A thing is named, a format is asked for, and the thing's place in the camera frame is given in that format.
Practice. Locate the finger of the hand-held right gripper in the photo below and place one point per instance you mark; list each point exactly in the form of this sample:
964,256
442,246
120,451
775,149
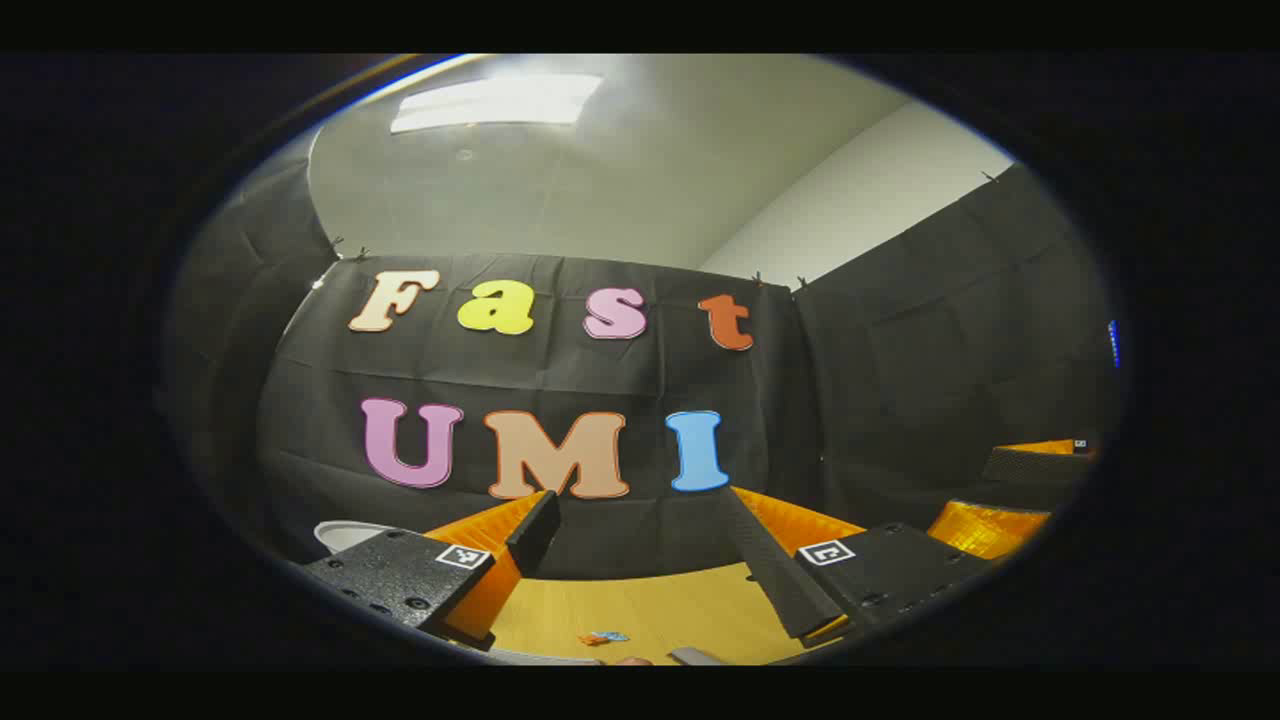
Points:
1040,466
985,528

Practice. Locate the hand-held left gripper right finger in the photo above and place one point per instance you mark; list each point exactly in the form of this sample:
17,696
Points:
775,570

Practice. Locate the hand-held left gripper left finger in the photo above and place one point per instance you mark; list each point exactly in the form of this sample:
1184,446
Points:
535,530

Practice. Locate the grey dustpan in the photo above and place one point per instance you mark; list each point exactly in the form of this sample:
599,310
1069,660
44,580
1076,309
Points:
540,658

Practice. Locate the blue paper scrap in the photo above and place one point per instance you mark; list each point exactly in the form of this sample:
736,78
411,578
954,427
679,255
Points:
614,636

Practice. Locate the white ribbed garbage bin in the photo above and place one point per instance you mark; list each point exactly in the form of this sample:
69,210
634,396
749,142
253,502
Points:
345,535

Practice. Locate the wooden desktop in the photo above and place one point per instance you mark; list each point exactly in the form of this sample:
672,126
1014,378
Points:
680,610

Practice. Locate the black backdrop cloth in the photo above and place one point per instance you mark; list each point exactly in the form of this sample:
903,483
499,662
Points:
560,370

